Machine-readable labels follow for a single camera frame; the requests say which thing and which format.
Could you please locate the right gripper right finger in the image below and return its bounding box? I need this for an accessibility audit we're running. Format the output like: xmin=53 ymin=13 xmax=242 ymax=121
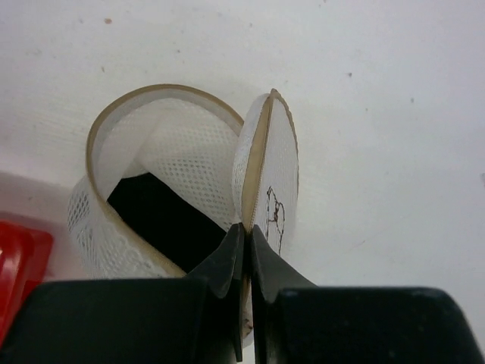
xmin=249 ymin=226 xmax=317 ymax=363

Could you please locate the black bra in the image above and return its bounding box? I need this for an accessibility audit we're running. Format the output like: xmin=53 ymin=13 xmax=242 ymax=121
xmin=108 ymin=173 xmax=226 ymax=273

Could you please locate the red plastic tray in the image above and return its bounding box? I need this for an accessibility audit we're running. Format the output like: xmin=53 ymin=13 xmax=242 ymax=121
xmin=0 ymin=219 xmax=54 ymax=340

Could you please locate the white mesh laundry bag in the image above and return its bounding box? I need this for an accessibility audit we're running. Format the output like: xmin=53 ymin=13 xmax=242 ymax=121
xmin=67 ymin=83 xmax=300 ymax=338

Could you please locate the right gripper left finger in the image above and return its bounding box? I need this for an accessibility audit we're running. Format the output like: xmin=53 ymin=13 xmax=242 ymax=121
xmin=189 ymin=224 xmax=245 ymax=361

